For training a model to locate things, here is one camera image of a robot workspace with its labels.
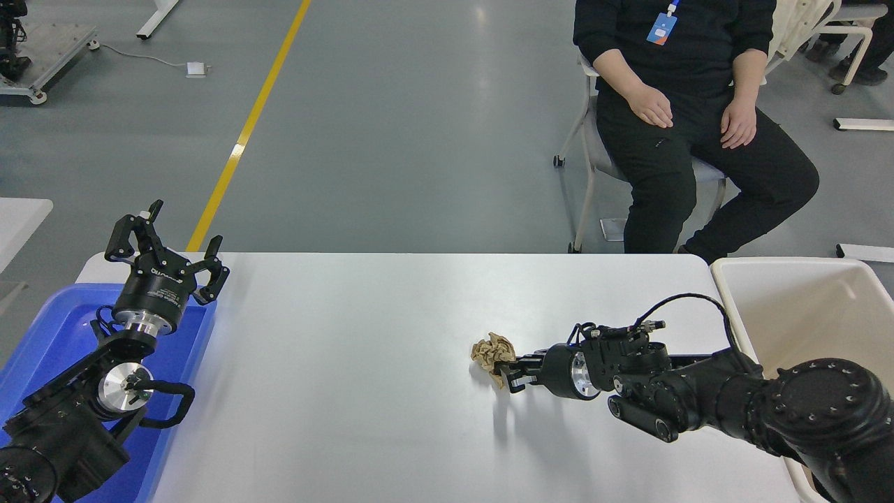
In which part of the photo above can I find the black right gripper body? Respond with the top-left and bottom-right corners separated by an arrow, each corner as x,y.
541,343 -> 581,400

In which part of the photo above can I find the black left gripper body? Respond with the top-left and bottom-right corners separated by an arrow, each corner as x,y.
113,253 -> 203,323

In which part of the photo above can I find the tan paper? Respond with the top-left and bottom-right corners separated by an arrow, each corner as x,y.
470,333 -> 518,390

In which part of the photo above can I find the blue lanyard badge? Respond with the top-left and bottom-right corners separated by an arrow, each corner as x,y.
646,0 -> 682,47

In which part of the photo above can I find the person's right hand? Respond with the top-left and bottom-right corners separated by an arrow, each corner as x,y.
626,85 -> 675,129

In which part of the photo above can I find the person's left hand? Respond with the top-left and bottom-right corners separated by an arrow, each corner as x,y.
721,100 -> 759,150

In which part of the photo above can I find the blue plastic tray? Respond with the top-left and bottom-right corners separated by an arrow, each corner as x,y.
0,282 -> 217,503

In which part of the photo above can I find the white side table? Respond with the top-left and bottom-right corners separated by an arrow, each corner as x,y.
0,198 -> 54,275

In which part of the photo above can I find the grey wheeled platform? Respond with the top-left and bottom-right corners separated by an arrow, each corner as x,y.
0,21 -> 101,105

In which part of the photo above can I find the grey office chair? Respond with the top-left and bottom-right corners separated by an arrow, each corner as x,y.
553,52 -> 728,254

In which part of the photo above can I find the white table leg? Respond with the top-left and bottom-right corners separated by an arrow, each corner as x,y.
136,0 -> 182,40

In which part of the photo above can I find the person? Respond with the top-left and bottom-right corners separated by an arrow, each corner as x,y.
573,0 -> 820,265
803,0 -> 894,87

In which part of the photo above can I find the black machine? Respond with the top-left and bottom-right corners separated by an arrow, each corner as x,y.
0,0 -> 32,81

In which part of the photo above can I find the large pale bin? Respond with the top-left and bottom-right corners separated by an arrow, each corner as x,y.
710,256 -> 894,503

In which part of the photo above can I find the white floor bar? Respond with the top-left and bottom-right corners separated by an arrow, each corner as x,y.
837,243 -> 894,264
833,117 -> 894,132

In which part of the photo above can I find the white office chair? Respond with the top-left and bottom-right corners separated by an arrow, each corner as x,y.
763,0 -> 891,95

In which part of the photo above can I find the white power adapter with cable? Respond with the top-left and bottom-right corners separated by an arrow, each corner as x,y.
98,43 -> 209,78

